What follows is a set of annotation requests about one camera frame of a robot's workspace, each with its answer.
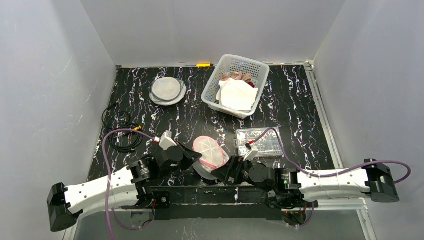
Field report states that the white mesh bag pink trim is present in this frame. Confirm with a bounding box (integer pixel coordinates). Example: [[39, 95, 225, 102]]
[[192, 136, 230, 181]]

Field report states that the white mesh bag blue trim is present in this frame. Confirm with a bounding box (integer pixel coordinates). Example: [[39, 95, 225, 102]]
[[149, 77, 187, 106]]

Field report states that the white bra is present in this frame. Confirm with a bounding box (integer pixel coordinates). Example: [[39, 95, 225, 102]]
[[216, 78, 258, 112]]

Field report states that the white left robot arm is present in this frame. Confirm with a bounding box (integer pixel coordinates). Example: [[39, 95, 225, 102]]
[[46, 143, 203, 232]]

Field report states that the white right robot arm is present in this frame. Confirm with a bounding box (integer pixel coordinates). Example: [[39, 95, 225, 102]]
[[211, 157, 400, 203]]

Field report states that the beige pink bra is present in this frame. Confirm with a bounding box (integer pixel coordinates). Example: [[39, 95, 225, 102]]
[[220, 71, 252, 83]]

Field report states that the clear plastic compartment box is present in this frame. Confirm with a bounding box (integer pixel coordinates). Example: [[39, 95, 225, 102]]
[[235, 127, 284, 157]]

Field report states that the yellow orange marker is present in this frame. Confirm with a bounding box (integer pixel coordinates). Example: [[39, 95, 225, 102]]
[[196, 63, 214, 68]]

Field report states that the white plastic basket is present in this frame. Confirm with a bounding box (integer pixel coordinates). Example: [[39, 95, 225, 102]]
[[201, 54, 270, 119]]

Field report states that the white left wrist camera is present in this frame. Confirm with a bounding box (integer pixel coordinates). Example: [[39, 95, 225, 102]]
[[159, 130, 177, 151]]

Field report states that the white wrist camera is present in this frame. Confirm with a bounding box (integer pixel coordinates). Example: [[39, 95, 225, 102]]
[[244, 143, 259, 162], [159, 130, 177, 151]]

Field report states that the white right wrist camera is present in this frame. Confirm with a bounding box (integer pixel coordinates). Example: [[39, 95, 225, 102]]
[[244, 143, 259, 162]]

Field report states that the black base frame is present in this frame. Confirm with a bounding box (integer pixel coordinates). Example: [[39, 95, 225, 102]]
[[130, 185, 319, 228]]

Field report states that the black coiled cable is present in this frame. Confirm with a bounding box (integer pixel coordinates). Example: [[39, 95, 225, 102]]
[[100, 102, 144, 153]]

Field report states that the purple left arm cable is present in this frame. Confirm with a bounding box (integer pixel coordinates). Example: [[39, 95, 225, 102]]
[[101, 128, 160, 240]]

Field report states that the aluminium rail frame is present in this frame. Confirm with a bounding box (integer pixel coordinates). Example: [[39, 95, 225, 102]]
[[304, 59, 368, 211]]

